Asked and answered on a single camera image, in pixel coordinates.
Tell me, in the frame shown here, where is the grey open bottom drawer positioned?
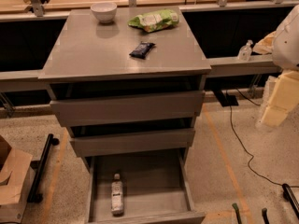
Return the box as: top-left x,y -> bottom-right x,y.
85,149 -> 206,224

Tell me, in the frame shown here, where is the green chip bag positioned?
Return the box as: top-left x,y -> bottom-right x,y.
127,9 -> 179,33

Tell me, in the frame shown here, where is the black metal floor bar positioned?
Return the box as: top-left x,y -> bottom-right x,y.
27,133 -> 60,203

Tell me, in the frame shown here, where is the brown cardboard box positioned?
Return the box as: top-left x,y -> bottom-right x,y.
0,136 -> 33,224

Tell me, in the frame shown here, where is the clear plastic water bottle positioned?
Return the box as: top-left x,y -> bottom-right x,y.
111,173 -> 124,216

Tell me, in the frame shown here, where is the grey middle drawer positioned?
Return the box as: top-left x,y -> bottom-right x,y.
71,128 -> 195,157

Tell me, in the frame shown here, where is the dark handled tool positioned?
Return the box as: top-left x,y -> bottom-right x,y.
262,208 -> 269,224

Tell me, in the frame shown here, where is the grey drawer cabinet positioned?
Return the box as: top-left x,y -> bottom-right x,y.
37,6 -> 212,224

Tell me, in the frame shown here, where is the dark blue snack packet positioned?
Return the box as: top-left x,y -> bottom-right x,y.
130,42 -> 155,59

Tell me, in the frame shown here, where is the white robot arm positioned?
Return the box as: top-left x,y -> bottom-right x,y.
253,5 -> 299,127

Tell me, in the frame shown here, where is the clear sanitizer pump bottle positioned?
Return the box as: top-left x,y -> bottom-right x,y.
237,40 -> 253,61

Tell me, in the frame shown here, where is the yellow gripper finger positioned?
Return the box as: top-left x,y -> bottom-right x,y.
253,32 -> 276,55
261,70 -> 299,127

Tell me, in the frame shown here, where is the white ceramic bowl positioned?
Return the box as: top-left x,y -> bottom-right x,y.
91,2 -> 117,23

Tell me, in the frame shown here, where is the grey top drawer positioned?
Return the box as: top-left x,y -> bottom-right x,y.
50,91 -> 204,127

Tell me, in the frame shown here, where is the grey metal rail shelf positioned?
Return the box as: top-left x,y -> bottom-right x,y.
0,55 -> 281,92

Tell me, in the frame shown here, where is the black floor foot block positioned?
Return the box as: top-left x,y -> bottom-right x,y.
214,90 -> 238,107

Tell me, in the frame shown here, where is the black floor cable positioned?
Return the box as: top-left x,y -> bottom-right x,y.
229,87 -> 299,189

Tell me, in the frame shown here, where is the green handled tool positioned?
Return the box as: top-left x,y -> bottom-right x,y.
232,203 -> 242,224

